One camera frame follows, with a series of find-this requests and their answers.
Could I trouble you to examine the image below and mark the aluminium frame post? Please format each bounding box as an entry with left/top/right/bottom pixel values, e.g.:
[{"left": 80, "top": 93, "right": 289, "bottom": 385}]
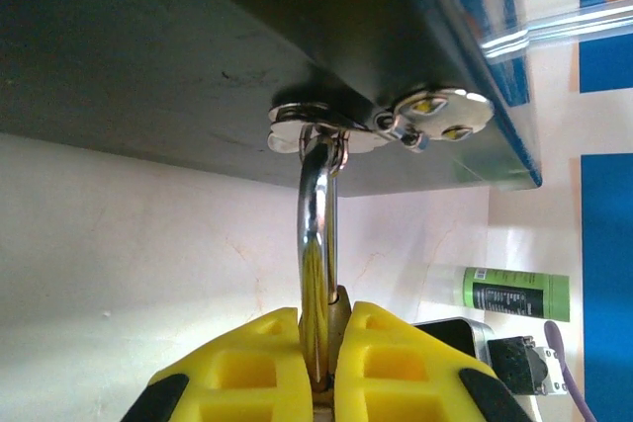
[{"left": 482, "top": 0, "right": 633, "bottom": 63}]

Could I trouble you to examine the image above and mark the brass padlock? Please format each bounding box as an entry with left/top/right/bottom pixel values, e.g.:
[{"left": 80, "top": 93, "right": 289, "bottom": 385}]
[{"left": 295, "top": 125, "right": 354, "bottom": 422}]

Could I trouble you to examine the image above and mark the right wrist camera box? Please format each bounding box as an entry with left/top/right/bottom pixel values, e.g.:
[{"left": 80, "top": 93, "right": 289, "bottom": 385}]
[{"left": 486, "top": 336, "right": 570, "bottom": 397}]

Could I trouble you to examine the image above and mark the green bottle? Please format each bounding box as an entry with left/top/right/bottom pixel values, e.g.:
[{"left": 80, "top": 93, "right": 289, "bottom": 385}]
[{"left": 423, "top": 265, "right": 572, "bottom": 323}]

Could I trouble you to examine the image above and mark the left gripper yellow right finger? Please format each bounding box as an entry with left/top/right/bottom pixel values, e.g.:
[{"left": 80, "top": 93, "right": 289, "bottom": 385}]
[{"left": 332, "top": 299, "right": 534, "bottom": 422}]

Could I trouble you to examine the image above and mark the starry night tin box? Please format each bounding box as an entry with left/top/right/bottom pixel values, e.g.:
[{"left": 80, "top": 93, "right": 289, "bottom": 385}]
[{"left": 0, "top": 0, "right": 543, "bottom": 199}]

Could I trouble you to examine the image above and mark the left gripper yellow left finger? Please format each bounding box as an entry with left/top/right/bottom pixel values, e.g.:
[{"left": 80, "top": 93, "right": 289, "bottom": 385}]
[{"left": 120, "top": 306, "right": 315, "bottom": 422}]

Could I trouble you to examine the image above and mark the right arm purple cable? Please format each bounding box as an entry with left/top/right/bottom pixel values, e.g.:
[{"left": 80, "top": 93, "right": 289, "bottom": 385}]
[{"left": 542, "top": 319, "right": 598, "bottom": 422}]

